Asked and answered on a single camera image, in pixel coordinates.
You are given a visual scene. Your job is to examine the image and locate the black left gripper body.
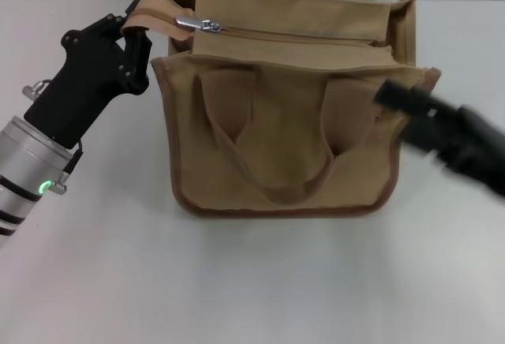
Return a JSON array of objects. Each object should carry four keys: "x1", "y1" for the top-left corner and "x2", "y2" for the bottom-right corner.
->
[{"x1": 23, "y1": 28, "x2": 142, "y2": 150}]

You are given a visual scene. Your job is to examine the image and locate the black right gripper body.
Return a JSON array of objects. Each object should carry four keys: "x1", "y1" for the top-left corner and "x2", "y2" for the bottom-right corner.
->
[{"x1": 432, "y1": 103, "x2": 505, "y2": 199}]

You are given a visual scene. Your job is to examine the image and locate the silver metal zipper pull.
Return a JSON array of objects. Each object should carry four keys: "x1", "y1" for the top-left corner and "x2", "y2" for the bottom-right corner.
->
[{"x1": 175, "y1": 15, "x2": 222, "y2": 34}]

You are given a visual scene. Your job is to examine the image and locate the khaki canvas food bag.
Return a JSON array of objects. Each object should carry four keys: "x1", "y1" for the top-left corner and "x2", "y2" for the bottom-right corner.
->
[{"x1": 120, "y1": 0, "x2": 442, "y2": 219}]

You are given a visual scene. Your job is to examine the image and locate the left arm grey connector cable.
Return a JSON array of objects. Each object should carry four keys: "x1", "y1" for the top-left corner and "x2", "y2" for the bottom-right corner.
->
[{"x1": 22, "y1": 79, "x2": 84, "y2": 196}]

